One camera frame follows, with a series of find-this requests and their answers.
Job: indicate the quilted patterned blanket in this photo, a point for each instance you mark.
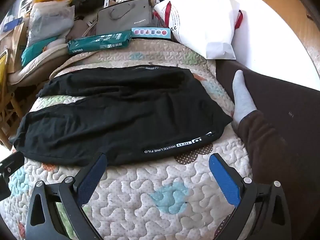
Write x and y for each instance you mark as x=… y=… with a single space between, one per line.
x=140 y=205

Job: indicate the person's leg in brown trousers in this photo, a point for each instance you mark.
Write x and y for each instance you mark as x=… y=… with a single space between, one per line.
x=265 y=150

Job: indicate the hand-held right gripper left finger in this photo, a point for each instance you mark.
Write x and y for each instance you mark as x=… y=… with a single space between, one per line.
x=90 y=177

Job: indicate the beige cushion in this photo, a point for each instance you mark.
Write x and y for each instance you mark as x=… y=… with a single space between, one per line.
x=37 y=66

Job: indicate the black pants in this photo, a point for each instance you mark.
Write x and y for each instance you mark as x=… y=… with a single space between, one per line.
x=112 y=120

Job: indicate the grey laptop bag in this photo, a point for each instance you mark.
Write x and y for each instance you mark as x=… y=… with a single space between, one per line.
x=125 y=17

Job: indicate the light blue box with shapes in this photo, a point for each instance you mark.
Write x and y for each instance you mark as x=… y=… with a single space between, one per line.
x=150 y=32

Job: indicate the person's grey sock foot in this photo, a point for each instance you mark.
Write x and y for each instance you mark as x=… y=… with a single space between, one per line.
x=241 y=97

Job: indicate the black plastic bag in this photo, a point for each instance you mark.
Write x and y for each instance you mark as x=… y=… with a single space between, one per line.
x=87 y=0

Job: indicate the wooden chair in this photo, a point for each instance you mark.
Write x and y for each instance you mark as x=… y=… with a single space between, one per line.
x=10 y=115

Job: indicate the green paper ream pack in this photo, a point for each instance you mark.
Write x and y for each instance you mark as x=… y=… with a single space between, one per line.
x=100 y=41

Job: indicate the brown paper bag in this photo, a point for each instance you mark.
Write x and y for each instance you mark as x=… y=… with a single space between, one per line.
x=17 y=42

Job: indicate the clear plastic bag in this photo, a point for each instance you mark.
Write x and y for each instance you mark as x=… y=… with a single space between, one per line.
x=47 y=22

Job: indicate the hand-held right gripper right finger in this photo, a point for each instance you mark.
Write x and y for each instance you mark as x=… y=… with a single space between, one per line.
x=225 y=180

